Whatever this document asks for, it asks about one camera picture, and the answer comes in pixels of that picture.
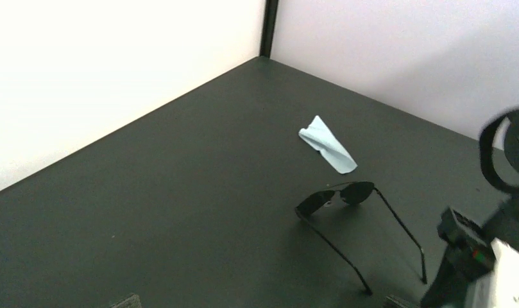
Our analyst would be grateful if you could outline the black sunglasses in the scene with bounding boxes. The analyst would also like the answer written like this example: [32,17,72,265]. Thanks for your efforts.
[294,181,429,295]

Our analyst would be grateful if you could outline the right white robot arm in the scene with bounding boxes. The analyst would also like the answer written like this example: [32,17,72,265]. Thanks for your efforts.
[418,107,519,307]

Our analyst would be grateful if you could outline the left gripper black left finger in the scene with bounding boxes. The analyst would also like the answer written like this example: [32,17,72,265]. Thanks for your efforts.
[108,293,142,308]

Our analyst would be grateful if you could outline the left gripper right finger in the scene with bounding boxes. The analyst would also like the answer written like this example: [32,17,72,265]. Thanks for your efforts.
[382,295,419,308]

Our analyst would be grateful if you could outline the right black frame post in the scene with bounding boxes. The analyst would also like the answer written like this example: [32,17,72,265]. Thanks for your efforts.
[259,0,279,58]

